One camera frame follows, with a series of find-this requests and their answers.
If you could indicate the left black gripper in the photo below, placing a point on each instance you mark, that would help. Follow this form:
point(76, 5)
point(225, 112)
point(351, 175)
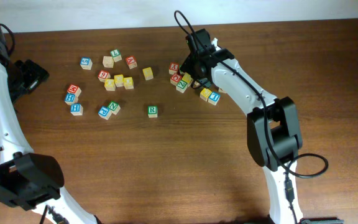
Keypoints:
point(38, 75)

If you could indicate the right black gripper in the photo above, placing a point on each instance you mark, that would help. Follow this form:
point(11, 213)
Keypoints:
point(189, 66)

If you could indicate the green R letter block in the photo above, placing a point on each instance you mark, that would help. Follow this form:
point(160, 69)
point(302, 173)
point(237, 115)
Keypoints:
point(152, 111)

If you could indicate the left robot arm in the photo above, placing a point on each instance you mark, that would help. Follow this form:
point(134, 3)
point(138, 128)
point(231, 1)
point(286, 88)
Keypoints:
point(33, 182)

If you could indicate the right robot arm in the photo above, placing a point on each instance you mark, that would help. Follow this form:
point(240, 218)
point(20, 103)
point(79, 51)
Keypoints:
point(273, 129)

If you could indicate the red Y letter block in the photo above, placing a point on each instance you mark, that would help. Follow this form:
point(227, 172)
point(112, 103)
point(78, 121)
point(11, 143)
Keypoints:
point(173, 68)

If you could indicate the red Q letter block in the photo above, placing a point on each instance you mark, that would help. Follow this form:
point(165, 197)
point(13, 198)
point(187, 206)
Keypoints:
point(175, 79)

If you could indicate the yellow block far right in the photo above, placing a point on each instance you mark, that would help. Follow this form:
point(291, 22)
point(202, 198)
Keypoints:
point(221, 90)

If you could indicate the green Z letter block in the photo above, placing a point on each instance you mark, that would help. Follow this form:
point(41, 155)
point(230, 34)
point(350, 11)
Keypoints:
point(181, 86)

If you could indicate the yellow block beside Z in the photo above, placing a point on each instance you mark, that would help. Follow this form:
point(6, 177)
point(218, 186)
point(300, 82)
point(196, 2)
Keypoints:
point(205, 94)

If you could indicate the blue 1 number block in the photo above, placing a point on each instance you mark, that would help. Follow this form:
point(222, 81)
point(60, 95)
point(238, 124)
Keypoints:
point(214, 98)

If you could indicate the red M letter block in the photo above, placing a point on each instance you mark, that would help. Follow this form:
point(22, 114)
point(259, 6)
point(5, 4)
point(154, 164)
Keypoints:
point(74, 89)

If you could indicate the blue H block upper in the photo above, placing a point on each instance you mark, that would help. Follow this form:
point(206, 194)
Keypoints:
point(70, 99)

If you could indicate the blue h block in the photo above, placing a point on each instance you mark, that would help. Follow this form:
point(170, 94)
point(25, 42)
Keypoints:
point(76, 109)
point(70, 99)

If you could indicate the yellow lone block centre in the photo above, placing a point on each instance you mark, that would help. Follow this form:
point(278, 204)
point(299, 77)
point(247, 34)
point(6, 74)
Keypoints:
point(148, 73)

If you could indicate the blue H block lower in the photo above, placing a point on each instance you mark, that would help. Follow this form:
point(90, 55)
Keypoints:
point(76, 109)

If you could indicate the blue S letter block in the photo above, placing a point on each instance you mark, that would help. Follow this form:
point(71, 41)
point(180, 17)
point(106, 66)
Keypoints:
point(86, 63)

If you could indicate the red A letter block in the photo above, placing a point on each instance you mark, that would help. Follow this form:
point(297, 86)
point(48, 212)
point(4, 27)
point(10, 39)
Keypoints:
point(131, 62)

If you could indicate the red 6 number block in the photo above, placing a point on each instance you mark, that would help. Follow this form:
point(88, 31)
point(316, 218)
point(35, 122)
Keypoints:
point(103, 75)

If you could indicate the yellow block left cluster right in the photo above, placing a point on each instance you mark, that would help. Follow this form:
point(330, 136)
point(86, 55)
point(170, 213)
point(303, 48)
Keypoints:
point(128, 83)

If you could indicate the yellow block cluster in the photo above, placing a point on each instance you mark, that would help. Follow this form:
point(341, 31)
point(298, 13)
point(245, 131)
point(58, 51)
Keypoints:
point(119, 80)
point(110, 85)
point(128, 83)

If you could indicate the plain wooden block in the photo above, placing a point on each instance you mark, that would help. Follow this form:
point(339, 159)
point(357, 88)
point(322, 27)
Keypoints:
point(108, 62)

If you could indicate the yellow block left cluster front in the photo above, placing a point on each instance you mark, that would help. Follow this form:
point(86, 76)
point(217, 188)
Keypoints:
point(110, 85)

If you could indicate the blue P letter block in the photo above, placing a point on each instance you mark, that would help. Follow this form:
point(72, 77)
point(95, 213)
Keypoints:
point(105, 112)

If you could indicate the yellow block left cluster middle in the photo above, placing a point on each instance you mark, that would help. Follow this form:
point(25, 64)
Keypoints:
point(119, 80)

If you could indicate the green L letter block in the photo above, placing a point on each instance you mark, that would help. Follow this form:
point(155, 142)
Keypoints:
point(116, 55)

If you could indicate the green N letter block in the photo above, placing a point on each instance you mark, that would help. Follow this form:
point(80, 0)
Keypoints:
point(114, 107)

